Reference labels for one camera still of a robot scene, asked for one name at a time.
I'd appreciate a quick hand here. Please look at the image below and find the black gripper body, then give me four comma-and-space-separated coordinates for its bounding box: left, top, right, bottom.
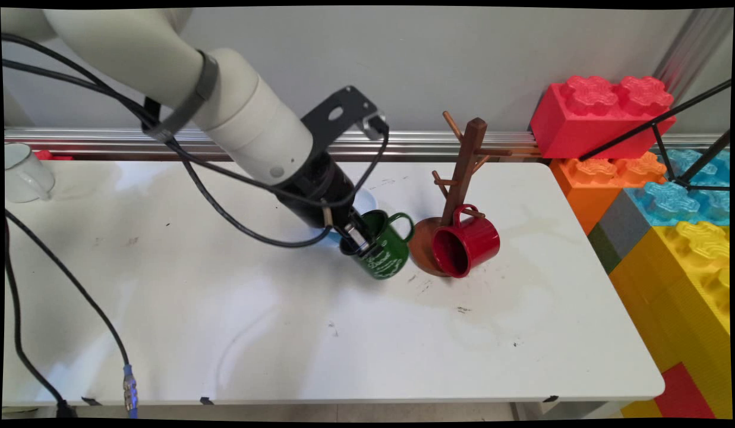
274, 152, 359, 232

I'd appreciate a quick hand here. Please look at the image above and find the green enamel mug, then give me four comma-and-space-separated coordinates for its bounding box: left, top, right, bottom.
340, 209, 415, 281

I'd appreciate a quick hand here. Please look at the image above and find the blue and white bowl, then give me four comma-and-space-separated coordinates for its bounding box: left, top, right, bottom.
327, 186, 380, 245

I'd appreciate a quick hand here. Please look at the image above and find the red enamel mug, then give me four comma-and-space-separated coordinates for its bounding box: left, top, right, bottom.
431, 204, 501, 279

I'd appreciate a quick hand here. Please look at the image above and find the brown wooden mug tree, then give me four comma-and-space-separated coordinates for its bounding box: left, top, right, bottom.
408, 111, 513, 278

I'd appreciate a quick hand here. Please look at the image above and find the big orange toy brick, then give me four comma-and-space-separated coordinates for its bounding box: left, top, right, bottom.
548, 152, 667, 235

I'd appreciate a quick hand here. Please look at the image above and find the big dark green toy brick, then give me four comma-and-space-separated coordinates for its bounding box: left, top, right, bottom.
587, 223, 622, 275

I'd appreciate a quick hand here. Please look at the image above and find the big red toy brick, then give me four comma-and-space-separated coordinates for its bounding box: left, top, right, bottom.
529, 75, 677, 161

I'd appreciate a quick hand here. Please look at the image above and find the big grey toy brick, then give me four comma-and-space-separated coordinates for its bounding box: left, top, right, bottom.
598, 189, 652, 262

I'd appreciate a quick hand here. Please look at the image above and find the white mug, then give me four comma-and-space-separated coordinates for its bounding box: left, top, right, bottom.
4, 143, 55, 203

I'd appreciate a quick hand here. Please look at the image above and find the big cyan toy brick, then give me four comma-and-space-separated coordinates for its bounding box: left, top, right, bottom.
623, 149, 731, 228

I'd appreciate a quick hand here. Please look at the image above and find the black tripod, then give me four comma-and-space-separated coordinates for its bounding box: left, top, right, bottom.
578, 79, 732, 194

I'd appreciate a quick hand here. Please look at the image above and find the big yellow toy brick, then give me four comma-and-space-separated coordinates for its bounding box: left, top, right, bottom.
608, 221, 733, 420

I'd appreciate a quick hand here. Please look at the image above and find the flat red toy brick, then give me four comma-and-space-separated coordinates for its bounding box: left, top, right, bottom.
652, 361, 717, 420

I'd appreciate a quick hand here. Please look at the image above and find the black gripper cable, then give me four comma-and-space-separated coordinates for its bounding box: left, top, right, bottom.
4, 56, 335, 248

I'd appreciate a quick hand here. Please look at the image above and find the black camera cable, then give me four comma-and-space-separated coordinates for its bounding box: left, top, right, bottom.
4, 33, 390, 209

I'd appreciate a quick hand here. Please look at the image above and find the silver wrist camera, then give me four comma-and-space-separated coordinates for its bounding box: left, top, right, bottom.
361, 112, 389, 141

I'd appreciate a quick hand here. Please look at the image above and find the horizontal aluminium rail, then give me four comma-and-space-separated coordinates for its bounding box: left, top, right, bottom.
4, 126, 730, 163

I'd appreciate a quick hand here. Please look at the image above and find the grey cable strap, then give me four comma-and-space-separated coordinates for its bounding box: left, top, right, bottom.
143, 51, 219, 142

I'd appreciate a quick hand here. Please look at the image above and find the cable with silver connector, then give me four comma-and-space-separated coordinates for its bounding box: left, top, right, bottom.
4, 211, 140, 418

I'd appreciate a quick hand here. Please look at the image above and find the thick black cable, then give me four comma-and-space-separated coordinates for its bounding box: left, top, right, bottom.
4, 220, 77, 418

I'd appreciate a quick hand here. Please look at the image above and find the slanted aluminium post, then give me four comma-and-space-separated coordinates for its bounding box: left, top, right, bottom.
652, 8, 734, 99

